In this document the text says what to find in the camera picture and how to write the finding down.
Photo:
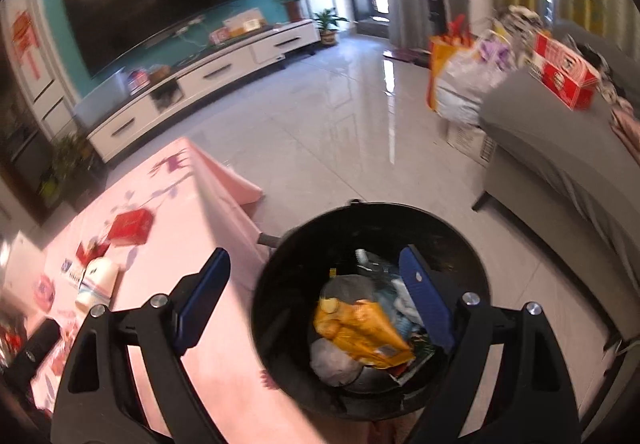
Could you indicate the white TV cabinet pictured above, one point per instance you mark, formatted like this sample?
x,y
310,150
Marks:
x,y
197,81

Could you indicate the red gold wrapper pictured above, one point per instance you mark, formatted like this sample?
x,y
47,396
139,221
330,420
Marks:
x,y
96,248

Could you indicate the white striped paper cup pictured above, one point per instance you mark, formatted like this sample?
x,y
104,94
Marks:
x,y
98,284

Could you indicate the white tissue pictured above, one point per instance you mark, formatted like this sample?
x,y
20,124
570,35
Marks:
x,y
332,365

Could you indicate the yellow snack bag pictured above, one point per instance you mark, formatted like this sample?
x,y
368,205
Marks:
x,y
363,331

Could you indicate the red white carton box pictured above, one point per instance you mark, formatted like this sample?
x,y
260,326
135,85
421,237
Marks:
x,y
571,78

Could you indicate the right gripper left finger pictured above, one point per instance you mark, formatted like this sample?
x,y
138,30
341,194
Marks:
x,y
98,401

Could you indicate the potted green plant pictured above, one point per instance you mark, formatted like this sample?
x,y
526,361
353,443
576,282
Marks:
x,y
328,22

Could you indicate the white purple plastic bag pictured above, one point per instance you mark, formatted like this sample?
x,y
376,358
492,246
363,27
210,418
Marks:
x,y
469,75

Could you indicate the grey sofa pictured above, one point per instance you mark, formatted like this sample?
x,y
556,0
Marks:
x,y
570,180

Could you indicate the red cigarette box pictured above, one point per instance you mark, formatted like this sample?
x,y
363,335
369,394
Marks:
x,y
131,228

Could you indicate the black round trash bin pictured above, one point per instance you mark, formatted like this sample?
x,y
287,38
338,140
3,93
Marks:
x,y
288,292

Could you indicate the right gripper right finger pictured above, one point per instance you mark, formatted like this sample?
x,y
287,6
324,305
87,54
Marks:
x,y
506,380

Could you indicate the orange red shopping bag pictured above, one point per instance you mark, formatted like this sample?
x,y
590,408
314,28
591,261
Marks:
x,y
456,38

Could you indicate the pink patterned tablecloth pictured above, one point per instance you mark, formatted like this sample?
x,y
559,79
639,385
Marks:
x,y
198,205

